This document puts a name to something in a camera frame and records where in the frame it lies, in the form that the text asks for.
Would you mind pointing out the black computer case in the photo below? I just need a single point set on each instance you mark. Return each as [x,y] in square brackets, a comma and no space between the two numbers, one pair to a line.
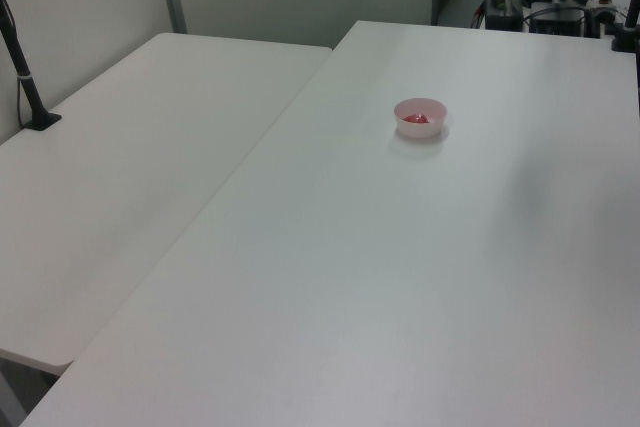
[557,22]

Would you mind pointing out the black equipment box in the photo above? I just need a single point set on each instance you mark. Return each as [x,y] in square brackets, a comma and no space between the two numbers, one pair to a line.
[502,14]

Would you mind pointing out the black camera stand with base plate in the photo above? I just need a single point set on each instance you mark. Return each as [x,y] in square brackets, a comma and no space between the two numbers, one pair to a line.
[20,62]

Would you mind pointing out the black camera stand with clamp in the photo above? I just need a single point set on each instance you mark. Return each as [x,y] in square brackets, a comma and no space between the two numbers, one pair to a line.
[631,12]

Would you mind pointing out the red strawberry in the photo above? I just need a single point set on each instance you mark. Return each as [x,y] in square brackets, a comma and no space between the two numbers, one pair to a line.
[416,118]

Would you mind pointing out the pink plastic bowl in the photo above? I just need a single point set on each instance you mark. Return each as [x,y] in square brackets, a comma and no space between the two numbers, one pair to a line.
[419,131]

